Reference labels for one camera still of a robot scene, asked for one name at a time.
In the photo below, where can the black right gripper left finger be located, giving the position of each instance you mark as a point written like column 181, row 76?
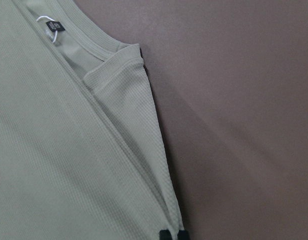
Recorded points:
column 164, row 234

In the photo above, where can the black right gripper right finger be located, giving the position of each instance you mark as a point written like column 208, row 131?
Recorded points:
column 183, row 235

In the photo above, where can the sage green long-sleeve shirt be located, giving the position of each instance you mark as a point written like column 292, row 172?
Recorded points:
column 81, row 151

